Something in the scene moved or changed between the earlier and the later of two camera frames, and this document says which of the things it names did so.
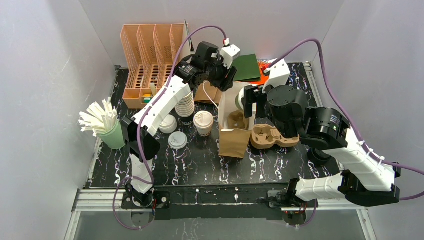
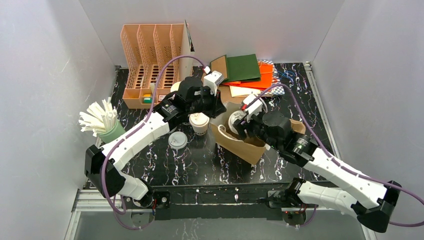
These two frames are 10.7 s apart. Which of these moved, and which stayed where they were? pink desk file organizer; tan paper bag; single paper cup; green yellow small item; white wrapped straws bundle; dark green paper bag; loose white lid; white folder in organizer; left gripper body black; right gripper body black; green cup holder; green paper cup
Moved: green paper cup; right gripper body black; left gripper body black; tan paper bag; single paper cup
Stayed: green cup holder; white folder in organizer; dark green paper bag; white wrapped straws bundle; pink desk file organizer; loose white lid; green yellow small item
